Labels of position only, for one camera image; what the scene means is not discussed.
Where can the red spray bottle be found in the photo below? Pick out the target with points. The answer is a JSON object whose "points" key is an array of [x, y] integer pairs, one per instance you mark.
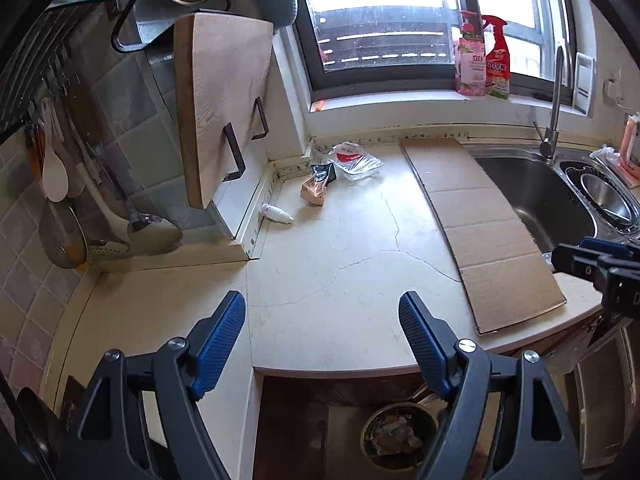
{"points": [[497, 70]]}

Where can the pink dish soap bottle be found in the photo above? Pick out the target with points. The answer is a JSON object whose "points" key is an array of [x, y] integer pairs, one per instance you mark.
{"points": [[470, 70]]}

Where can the round mesh skimmer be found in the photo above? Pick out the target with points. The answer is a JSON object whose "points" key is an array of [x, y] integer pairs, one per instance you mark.
{"points": [[62, 245]]}

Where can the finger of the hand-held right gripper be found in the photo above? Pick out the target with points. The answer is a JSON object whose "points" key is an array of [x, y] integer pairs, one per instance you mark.
{"points": [[580, 260], [610, 247]]}

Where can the steel sink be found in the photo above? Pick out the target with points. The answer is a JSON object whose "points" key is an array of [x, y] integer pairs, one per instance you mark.
{"points": [[530, 195]]}

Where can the wooden cutting board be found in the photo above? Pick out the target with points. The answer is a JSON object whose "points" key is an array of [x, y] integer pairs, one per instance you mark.
{"points": [[220, 100]]}

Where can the steel faucet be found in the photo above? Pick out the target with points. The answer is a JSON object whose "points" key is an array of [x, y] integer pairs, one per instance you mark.
{"points": [[550, 140]]}

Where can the grey-blue utensil holder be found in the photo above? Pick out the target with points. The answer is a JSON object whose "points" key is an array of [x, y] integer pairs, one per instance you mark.
{"points": [[277, 2]]}

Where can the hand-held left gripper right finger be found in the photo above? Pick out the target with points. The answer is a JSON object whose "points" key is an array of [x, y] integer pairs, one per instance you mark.
{"points": [[425, 345]]}

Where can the white slotted spoon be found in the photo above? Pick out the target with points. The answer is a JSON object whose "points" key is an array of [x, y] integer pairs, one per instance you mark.
{"points": [[110, 248]]}

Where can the white wall socket box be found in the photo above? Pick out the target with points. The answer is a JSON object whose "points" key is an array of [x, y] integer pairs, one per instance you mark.
{"points": [[585, 85]]}

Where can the round trash bin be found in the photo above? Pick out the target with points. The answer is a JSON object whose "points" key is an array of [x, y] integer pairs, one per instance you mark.
{"points": [[395, 440]]}

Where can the brown cardboard sheet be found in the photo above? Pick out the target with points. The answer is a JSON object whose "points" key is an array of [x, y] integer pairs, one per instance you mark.
{"points": [[480, 220]]}

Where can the open cabinet door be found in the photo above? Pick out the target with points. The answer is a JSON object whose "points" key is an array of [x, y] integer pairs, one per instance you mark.
{"points": [[600, 400]]}

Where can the small white bottle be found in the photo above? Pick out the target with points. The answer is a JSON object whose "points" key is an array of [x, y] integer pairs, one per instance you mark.
{"points": [[274, 211]]}

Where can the white rice paddle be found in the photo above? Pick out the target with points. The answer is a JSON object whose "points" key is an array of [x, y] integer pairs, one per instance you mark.
{"points": [[54, 175]]}

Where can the pale orange container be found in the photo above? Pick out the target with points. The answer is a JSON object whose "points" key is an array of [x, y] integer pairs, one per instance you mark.
{"points": [[632, 150]]}

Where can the window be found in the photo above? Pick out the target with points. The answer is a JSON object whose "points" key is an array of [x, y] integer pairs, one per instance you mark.
{"points": [[380, 35]]}

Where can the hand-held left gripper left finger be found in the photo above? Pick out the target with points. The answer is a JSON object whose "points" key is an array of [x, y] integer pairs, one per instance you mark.
{"points": [[220, 345]]}

